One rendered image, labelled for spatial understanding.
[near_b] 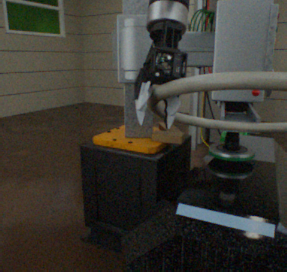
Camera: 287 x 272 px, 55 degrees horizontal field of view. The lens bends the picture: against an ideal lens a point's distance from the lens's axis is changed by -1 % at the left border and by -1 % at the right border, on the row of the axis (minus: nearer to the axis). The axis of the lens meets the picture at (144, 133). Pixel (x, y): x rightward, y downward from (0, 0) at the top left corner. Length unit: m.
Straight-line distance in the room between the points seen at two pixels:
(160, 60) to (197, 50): 1.29
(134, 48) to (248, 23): 0.73
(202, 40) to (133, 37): 0.44
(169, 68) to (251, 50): 0.72
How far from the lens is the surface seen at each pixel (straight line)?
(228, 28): 1.27
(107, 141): 1.83
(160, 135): 1.78
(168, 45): 0.60
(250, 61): 1.26
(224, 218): 0.97
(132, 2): 1.85
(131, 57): 1.75
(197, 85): 0.50
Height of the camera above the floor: 1.30
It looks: 15 degrees down
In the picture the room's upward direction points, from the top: straight up
